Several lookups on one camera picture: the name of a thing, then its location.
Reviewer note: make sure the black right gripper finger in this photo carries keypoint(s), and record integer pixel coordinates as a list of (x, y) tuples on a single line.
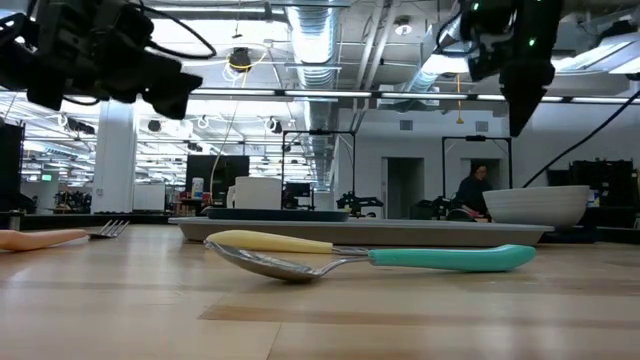
[(522, 95)]

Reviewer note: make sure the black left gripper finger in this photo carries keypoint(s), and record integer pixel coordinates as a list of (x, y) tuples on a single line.
[(170, 85)]

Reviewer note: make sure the white ribbed bowl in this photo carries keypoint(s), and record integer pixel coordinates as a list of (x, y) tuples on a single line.
[(535, 207)]

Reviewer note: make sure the dark blue plate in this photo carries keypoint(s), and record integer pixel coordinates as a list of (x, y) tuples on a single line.
[(280, 215)]

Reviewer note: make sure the black background robot arm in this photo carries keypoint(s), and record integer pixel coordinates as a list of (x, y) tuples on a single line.
[(357, 202)]

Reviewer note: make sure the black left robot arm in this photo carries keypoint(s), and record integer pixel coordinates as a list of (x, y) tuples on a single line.
[(15, 55)]

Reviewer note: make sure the grey plastic tray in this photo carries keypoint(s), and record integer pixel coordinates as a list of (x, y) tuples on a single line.
[(360, 232)]

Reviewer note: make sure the black monitor panel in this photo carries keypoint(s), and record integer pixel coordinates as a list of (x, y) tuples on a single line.
[(205, 167)]

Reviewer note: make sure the white square column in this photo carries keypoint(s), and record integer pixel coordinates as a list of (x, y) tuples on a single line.
[(115, 160)]

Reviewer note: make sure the white wipes canister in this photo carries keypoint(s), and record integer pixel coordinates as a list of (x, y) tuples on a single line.
[(197, 189)]

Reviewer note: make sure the person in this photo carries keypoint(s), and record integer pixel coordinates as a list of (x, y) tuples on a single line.
[(472, 192)]

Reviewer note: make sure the green exit sign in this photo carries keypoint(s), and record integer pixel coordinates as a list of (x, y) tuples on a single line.
[(47, 177)]

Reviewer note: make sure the whiteboard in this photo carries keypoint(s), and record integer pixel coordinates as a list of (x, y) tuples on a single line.
[(148, 197)]

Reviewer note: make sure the black cabinet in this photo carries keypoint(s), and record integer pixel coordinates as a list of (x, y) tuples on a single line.
[(610, 175)]

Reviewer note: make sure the white and blue cup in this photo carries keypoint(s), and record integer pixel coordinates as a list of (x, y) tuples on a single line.
[(594, 199)]

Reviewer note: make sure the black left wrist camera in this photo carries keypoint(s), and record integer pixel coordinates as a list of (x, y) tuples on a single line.
[(90, 22)]

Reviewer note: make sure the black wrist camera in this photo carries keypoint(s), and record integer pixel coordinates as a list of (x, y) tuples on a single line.
[(482, 40), (90, 22)]

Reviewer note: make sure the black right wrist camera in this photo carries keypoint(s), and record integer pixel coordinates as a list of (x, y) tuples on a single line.
[(482, 40)]

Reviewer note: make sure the black frame stand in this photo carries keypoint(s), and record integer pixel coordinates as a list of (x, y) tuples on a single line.
[(475, 138), (320, 132)]

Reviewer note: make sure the black ceiling camera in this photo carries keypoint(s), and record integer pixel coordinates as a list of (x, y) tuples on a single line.
[(240, 59)]

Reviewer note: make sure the silver ventilation duct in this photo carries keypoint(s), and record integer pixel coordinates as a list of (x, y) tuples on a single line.
[(312, 45)]

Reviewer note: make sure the overhead light strip rail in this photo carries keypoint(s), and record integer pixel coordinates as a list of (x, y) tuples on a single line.
[(325, 93)]

